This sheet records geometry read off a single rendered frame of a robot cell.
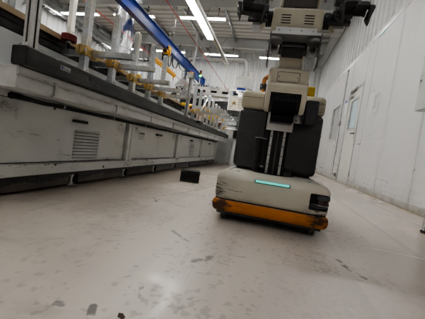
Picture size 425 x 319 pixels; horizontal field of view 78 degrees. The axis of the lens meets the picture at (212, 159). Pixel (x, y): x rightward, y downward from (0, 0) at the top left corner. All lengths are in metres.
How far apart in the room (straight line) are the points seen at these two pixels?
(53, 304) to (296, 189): 1.14
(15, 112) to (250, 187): 1.27
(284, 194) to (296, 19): 0.96
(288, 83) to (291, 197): 0.63
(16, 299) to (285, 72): 1.45
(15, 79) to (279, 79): 1.25
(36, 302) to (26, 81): 0.93
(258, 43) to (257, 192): 10.82
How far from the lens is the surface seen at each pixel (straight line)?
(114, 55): 1.59
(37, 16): 1.45
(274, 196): 1.46
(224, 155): 6.25
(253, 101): 1.80
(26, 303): 0.78
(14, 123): 1.68
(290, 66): 1.62
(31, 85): 1.43
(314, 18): 1.70
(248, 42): 12.10
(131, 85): 2.04
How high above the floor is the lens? 0.41
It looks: 3 degrees down
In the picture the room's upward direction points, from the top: 8 degrees clockwise
